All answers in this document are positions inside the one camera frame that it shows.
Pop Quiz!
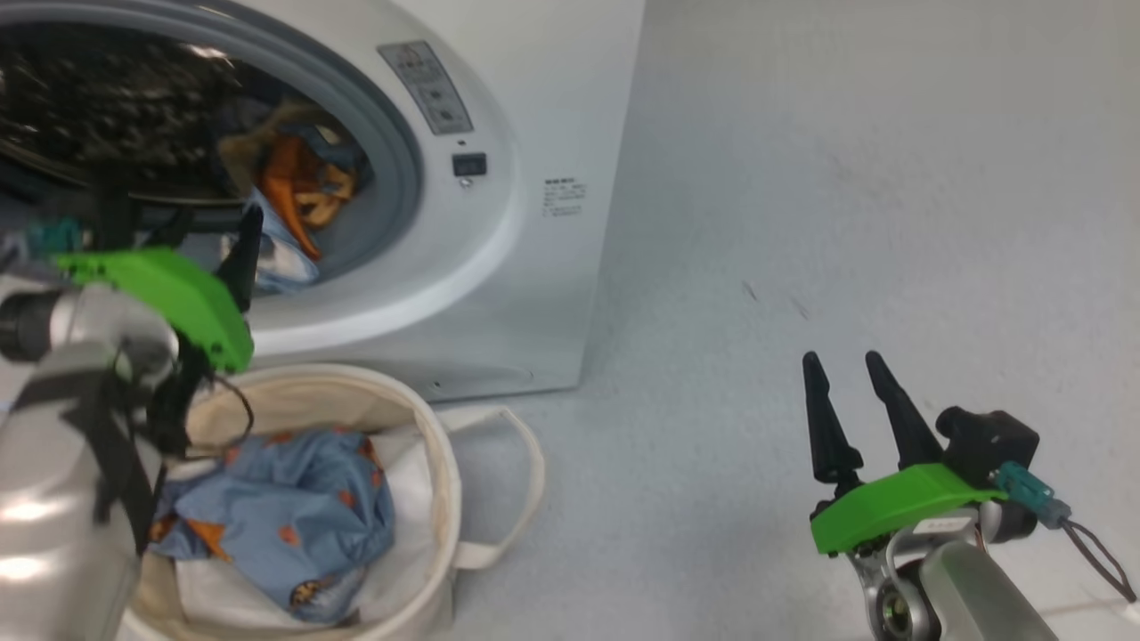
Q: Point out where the white basket liner cloth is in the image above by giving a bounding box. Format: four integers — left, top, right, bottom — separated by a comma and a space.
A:
174, 427, 437, 641

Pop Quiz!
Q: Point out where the white washing machine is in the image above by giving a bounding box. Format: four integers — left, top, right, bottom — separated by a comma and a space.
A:
0, 0, 647, 403

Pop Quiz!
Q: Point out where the thin black left gripper cable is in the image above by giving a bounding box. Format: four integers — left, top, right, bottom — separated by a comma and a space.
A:
205, 372, 257, 448

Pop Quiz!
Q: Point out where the right camera cable teal plug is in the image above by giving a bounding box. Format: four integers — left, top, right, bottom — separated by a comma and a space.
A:
996, 461, 1139, 604

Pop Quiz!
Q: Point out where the cream canvas laundry basket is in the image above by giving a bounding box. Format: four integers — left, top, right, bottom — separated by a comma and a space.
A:
116, 363, 546, 641

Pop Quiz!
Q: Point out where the blue garment orange print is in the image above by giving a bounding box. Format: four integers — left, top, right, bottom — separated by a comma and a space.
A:
147, 429, 397, 624

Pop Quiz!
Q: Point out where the camera cable teal plug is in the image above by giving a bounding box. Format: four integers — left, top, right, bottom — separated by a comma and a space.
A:
996, 461, 1139, 604
25, 218, 86, 259

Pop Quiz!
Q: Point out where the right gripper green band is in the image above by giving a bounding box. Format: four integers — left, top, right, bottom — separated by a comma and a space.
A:
802, 349, 1012, 557

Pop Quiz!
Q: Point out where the perforated steel washer drum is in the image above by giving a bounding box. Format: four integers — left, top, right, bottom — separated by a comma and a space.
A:
0, 36, 295, 207

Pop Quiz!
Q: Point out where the cream garment blue trim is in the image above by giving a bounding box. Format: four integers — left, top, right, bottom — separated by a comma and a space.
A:
218, 100, 371, 295

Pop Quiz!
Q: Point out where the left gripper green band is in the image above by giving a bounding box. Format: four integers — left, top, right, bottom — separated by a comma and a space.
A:
53, 205, 265, 375

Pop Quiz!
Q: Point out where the grey instruction sticker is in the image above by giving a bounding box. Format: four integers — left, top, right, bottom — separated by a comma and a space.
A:
377, 40, 475, 136

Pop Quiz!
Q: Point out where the left camera cable teal plug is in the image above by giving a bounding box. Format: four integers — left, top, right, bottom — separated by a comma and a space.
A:
25, 218, 86, 259

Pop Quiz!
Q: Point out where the grey door seal ring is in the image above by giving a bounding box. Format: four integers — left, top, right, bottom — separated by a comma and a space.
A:
0, 0, 427, 299

